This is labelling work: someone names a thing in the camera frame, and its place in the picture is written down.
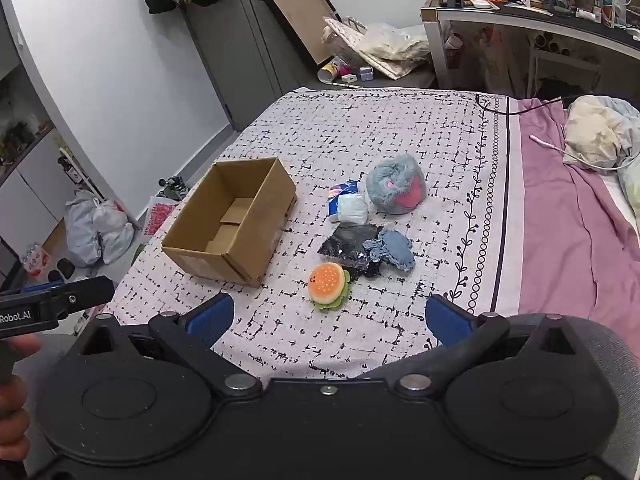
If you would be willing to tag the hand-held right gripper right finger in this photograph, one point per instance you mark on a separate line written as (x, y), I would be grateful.
(447, 322)

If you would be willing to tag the blue crocheted piece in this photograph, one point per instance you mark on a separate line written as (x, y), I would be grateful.
(395, 252)

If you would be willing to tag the grey door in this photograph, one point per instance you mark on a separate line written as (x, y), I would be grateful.
(235, 45)

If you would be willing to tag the patterned tote bag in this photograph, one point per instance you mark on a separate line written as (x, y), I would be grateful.
(350, 40)

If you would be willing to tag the black picture frame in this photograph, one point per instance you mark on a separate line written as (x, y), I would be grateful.
(300, 15)

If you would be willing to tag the black plastic packet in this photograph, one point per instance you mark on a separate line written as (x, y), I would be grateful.
(350, 247)

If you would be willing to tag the white tissue packet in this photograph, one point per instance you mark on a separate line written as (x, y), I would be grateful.
(354, 208)

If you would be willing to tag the burger plush toy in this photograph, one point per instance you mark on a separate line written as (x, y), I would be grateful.
(328, 285)

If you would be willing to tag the white desk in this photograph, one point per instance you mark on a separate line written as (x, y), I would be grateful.
(525, 19)

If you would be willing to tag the blue tissue packet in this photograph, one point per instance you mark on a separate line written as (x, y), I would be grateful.
(342, 191)

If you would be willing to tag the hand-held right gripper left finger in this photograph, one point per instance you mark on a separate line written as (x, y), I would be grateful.
(212, 315)

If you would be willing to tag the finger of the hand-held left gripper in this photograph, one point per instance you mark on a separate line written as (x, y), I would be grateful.
(82, 292)
(42, 287)

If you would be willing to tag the small purple box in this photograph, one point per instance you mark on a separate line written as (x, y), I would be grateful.
(366, 74)

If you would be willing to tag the pink bed sheet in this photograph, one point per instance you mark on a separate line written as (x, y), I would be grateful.
(565, 240)

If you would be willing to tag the cardboard box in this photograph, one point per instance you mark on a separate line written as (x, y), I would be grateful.
(235, 220)

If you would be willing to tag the white plastic bag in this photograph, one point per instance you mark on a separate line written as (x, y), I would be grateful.
(395, 42)

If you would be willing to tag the pile of plastic bags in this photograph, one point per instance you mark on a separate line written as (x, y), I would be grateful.
(97, 230)

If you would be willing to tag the yellow can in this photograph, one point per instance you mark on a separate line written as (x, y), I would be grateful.
(330, 72)

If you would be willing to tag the white cabinet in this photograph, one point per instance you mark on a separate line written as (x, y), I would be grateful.
(30, 195)

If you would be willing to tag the red snack packet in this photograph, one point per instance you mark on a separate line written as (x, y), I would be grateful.
(36, 260)

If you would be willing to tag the red and white bag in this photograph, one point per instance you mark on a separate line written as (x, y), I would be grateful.
(157, 217)

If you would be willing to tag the crumpled pale quilt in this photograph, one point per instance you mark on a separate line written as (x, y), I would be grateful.
(597, 135)

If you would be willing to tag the person's grey pants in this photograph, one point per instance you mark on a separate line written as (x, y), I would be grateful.
(615, 360)

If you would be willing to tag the blue and pink fluffy plush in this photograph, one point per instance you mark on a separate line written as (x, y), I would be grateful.
(395, 185)

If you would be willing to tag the person's left hand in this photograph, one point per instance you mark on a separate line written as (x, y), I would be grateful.
(17, 410)

